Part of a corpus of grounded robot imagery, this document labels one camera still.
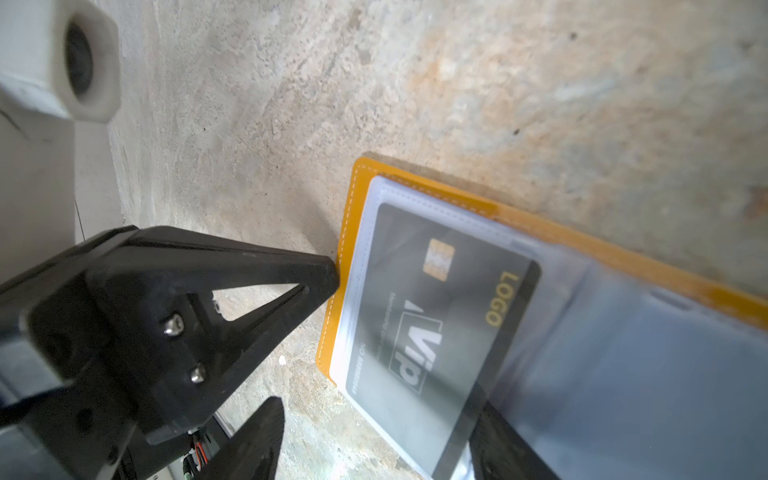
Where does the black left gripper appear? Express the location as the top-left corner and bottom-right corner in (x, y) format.
(1, 225), (339, 479)

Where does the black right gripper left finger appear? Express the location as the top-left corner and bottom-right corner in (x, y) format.
(197, 396), (285, 480)

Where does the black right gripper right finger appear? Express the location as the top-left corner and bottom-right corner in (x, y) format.
(469, 402), (558, 480)

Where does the yellow leather card holder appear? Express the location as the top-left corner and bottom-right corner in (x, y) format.
(316, 158), (767, 479)

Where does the black VIP card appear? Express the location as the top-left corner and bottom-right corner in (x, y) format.
(345, 203), (541, 479)

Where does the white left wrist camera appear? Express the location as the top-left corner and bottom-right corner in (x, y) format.
(1, 1), (121, 281)

